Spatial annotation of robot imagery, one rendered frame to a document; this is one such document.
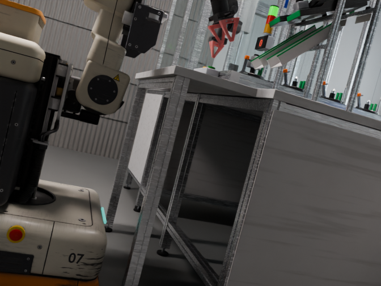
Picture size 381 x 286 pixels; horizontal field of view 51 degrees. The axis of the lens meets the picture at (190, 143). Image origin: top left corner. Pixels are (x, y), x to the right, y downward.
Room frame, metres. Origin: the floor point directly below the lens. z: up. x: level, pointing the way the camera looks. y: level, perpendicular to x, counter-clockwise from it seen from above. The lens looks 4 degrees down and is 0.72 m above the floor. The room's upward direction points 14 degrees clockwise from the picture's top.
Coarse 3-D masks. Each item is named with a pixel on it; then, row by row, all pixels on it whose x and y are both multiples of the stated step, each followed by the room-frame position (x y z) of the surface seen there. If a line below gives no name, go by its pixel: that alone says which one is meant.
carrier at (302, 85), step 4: (296, 80) 2.11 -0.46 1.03; (284, 84) 2.10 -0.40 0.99; (292, 84) 2.12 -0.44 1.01; (296, 84) 2.11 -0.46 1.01; (300, 84) 2.14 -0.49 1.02; (304, 84) 2.12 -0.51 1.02; (292, 88) 1.98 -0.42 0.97; (296, 88) 2.05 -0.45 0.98; (300, 88) 2.06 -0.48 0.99; (304, 88) 2.08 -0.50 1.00
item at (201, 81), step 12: (144, 72) 1.87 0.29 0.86; (156, 72) 1.56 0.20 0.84; (168, 72) 1.35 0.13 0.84; (180, 72) 1.28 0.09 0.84; (192, 72) 1.29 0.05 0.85; (192, 84) 1.50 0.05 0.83; (204, 84) 1.37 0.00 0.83; (216, 84) 1.32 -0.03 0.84; (228, 84) 1.33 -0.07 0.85; (240, 84) 1.34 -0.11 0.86; (240, 96) 1.51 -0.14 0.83; (252, 96) 1.37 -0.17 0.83
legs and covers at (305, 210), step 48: (192, 96) 2.07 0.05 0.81; (192, 144) 1.95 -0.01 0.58; (240, 144) 2.88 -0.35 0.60; (288, 144) 1.28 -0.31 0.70; (336, 144) 1.34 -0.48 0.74; (144, 192) 2.54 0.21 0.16; (192, 192) 2.79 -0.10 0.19; (240, 192) 2.91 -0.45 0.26; (288, 192) 1.30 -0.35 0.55; (336, 192) 1.36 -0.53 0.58; (240, 240) 1.26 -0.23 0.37; (288, 240) 1.31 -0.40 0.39; (336, 240) 1.38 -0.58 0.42
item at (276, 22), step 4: (312, 0) 1.72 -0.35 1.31; (316, 0) 1.72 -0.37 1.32; (308, 4) 1.72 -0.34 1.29; (312, 4) 1.72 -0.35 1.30; (280, 16) 1.70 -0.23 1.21; (284, 16) 1.70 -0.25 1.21; (272, 20) 1.78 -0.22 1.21; (276, 20) 1.74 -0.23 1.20; (280, 20) 1.70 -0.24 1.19; (284, 20) 1.70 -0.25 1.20; (272, 24) 1.79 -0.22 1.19; (276, 24) 1.76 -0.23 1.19; (280, 24) 1.79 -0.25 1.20; (284, 24) 1.82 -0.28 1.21
